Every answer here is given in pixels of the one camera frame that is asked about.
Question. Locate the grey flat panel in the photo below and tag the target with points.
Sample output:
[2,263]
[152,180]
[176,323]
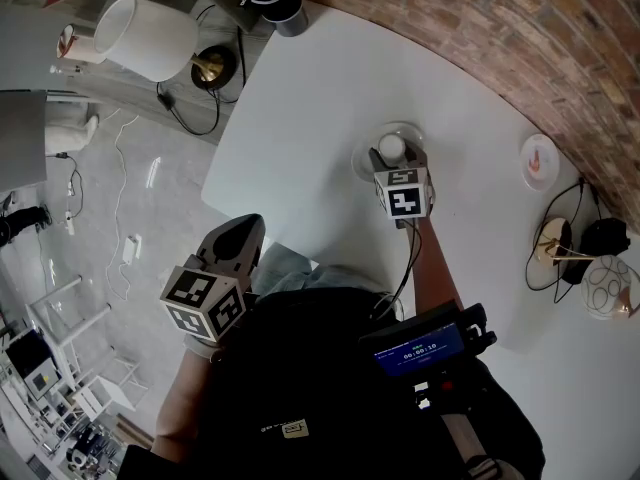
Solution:
[22,138]

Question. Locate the person's right forearm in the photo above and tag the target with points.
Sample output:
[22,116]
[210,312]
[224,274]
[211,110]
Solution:
[432,268]

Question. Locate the white power strip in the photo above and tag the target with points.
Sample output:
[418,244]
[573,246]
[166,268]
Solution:
[70,223]

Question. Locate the white shade brass table lamp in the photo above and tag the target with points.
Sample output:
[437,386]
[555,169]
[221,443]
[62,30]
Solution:
[145,38]

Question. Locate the white cup red rim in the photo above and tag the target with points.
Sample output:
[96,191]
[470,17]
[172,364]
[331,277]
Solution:
[80,45]

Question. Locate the grey wooden shelf unit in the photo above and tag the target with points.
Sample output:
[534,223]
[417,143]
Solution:
[125,98]

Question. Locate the black rounded speaker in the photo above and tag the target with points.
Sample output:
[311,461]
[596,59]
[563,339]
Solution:
[605,238]

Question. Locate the black and grey flask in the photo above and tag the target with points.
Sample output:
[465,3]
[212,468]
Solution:
[280,3]

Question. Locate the white saucer plate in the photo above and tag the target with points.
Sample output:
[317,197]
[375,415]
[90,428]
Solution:
[362,163]

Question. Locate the black equipment case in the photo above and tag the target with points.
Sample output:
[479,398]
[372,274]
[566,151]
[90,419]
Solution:
[32,368]

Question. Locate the person's black shirt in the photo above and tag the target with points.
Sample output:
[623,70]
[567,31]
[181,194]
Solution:
[310,383]

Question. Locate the patterned globe brass table lamp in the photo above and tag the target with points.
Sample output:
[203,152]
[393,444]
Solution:
[607,288]

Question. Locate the black chest-mounted monitor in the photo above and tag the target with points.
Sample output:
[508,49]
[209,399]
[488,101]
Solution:
[420,348]

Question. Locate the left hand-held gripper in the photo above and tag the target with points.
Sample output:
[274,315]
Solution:
[200,300]

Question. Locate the person's grey trousers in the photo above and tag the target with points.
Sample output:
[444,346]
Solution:
[290,268]

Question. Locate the white power adapter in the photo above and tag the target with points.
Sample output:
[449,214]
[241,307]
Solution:
[132,249]

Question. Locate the pale wristband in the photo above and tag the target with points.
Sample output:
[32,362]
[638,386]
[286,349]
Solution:
[202,347]

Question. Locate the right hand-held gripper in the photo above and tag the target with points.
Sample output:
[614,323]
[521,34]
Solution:
[405,195]

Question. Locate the small round plate red print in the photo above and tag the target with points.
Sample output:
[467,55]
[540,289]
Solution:
[540,163]

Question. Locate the white metal frame stool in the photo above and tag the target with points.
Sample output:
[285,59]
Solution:
[107,393]
[70,335]

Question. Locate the person's left forearm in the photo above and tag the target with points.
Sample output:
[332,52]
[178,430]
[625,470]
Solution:
[180,403]

